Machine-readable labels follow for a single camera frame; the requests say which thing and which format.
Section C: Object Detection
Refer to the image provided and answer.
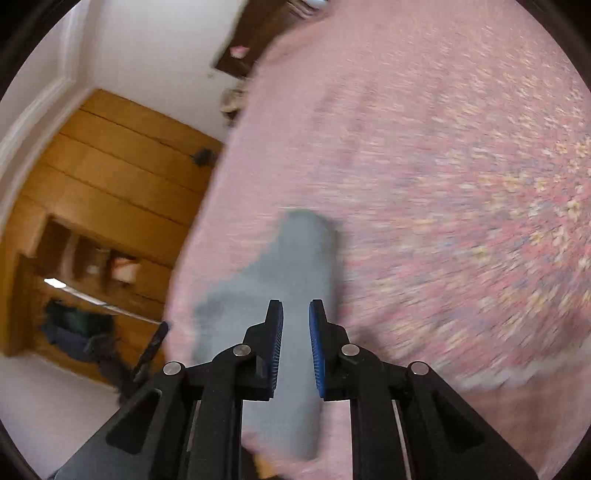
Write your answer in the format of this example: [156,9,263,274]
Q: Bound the grey pants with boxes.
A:
[191,209,341,462]

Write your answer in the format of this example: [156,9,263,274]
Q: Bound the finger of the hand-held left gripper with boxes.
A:
[131,320,171,385]

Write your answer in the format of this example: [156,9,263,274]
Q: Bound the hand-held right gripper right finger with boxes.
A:
[308,299,539,480]

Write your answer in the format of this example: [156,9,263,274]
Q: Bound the wooden wardrobe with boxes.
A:
[0,88,225,393]

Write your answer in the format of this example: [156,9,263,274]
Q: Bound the dark wooden headboard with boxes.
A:
[212,0,298,80]

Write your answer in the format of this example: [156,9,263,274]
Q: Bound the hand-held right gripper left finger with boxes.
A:
[46,299,284,480]

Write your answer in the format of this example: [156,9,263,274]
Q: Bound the pink floral bed blanket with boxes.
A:
[164,0,591,480]

